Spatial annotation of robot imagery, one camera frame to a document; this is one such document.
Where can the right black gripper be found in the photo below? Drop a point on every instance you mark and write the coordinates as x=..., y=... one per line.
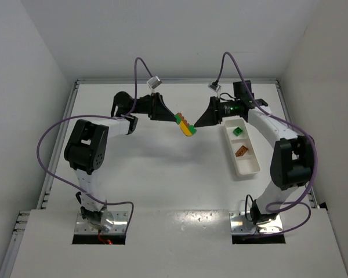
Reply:
x=214, y=110

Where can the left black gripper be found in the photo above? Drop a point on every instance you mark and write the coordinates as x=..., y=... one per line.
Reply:
x=155, y=107

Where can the brown lego brick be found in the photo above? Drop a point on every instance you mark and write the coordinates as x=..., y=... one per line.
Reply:
x=184, y=121
x=243, y=150

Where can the yellow lego brick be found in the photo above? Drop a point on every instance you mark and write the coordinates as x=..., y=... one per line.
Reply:
x=186, y=130

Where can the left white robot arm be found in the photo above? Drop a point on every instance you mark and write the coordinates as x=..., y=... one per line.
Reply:
x=86, y=148

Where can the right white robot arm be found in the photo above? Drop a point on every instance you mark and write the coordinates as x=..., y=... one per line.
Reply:
x=271, y=202

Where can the white divided plastic tray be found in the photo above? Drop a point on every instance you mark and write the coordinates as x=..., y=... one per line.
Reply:
x=247, y=165

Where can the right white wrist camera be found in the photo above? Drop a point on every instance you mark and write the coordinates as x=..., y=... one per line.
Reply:
x=214, y=86

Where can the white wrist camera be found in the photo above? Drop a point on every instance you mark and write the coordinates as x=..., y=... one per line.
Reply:
x=214, y=86
x=153, y=83

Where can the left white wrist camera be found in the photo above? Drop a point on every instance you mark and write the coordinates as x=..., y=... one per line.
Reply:
x=153, y=83

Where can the aluminium frame rail right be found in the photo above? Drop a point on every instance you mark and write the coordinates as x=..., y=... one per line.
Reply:
x=292, y=165

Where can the aluminium frame rail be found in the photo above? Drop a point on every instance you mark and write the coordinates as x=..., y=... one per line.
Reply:
x=292, y=165
x=23, y=215

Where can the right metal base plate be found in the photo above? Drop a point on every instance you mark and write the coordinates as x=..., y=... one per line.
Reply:
x=241, y=224

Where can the metal base plate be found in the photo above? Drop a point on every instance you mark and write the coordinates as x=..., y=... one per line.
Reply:
x=119, y=223
x=241, y=224

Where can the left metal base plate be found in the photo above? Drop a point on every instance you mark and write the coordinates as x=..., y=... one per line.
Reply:
x=119, y=223

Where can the aluminium frame rail left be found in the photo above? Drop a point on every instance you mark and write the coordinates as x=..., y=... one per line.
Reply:
x=23, y=215

